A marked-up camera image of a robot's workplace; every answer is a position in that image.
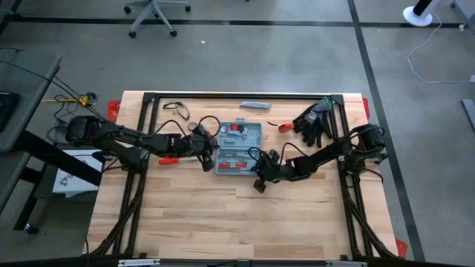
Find grey desk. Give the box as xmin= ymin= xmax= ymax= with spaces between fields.
xmin=0 ymin=47 xmax=63 ymax=214

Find white printed paper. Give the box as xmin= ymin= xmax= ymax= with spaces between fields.
xmin=51 ymin=149 xmax=104 ymax=199

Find black grey work glove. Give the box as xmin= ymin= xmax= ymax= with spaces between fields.
xmin=292 ymin=102 xmax=327 ymax=145
xmin=306 ymin=96 xmax=335 ymax=148

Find red black small tool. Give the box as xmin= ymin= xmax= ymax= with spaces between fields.
xmin=229 ymin=123 xmax=249 ymax=137

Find grey utility knife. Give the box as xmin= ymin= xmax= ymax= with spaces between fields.
xmin=238 ymin=100 xmax=272 ymax=111

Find black bundled base cables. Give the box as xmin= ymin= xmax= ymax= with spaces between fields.
xmin=88 ymin=172 xmax=148 ymax=257
xmin=339 ymin=162 xmax=400 ymax=260

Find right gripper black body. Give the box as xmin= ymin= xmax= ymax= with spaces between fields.
xmin=251 ymin=148 xmax=297 ymax=184

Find white round floor stand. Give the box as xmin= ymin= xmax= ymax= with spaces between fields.
xmin=402 ymin=0 xmax=443 ymax=28

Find grey floor plate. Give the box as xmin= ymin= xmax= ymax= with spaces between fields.
xmin=461 ymin=97 xmax=475 ymax=131

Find white floor cable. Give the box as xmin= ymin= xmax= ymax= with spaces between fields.
xmin=406 ymin=13 xmax=475 ymax=85

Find red handled screwdriver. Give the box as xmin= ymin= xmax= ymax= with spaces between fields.
xmin=158 ymin=156 xmax=202 ymax=166

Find yellow power plug cable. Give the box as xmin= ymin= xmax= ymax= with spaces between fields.
xmin=40 ymin=93 xmax=93 ymax=108

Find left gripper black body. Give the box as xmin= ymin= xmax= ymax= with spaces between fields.
xmin=180 ymin=125 xmax=220 ymax=159

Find black safety glasses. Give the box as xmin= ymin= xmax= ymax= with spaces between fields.
xmin=162 ymin=100 xmax=191 ymax=122

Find grey office chair base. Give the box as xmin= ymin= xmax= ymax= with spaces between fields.
xmin=123 ymin=0 xmax=192 ymax=39

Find grey plastic tool case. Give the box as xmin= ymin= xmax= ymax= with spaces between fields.
xmin=214 ymin=118 xmax=264 ymax=177

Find black desk legs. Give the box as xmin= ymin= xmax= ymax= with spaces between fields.
xmin=13 ymin=129 xmax=104 ymax=235

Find silver metal bracket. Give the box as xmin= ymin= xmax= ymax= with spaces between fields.
xmin=117 ymin=258 xmax=161 ymax=267
xmin=325 ymin=260 xmax=369 ymax=267

